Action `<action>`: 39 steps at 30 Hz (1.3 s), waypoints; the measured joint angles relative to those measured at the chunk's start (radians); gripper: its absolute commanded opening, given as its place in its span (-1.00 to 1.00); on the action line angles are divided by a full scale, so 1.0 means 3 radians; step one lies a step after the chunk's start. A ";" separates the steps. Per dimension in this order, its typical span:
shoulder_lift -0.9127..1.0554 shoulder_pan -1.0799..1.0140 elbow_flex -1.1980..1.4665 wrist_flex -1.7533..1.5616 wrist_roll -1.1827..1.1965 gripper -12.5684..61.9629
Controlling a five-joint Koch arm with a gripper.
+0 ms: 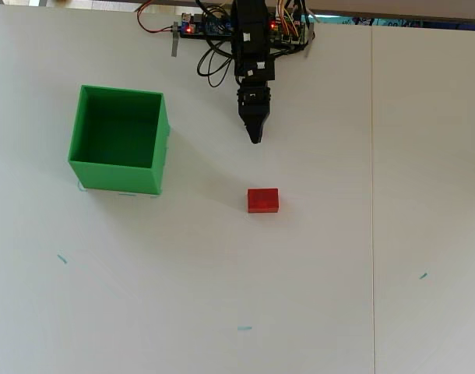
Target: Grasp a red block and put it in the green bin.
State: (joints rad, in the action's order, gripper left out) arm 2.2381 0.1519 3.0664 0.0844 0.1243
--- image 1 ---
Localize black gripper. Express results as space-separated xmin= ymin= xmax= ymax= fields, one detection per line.
xmin=233 ymin=58 xmax=276 ymax=145

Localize red block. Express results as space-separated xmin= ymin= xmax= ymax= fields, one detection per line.
xmin=247 ymin=188 xmax=281 ymax=214

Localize green bin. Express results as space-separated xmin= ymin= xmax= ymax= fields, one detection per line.
xmin=67 ymin=84 xmax=171 ymax=196

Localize grey tape strip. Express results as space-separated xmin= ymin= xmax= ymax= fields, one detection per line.
xmin=304 ymin=21 xmax=315 ymax=58
xmin=171 ymin=22 xmax=181 ymax=58

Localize blue controller circuit board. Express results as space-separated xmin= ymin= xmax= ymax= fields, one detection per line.
xmin=181 ymin=12 xmax=234 ymax=39

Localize circuit board with jumper wires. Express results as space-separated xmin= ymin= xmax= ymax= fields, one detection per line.
xmin=269 ymin=15 xmax=315 ymax=44

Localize coloured jumper wires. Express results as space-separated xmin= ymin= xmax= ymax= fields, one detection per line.
xmin=274 ymin=0 xmax=305 ymax=38

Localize thin red wire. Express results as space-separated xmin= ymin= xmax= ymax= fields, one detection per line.
xmin=137 ymin=0 xmax=184 ymax=34

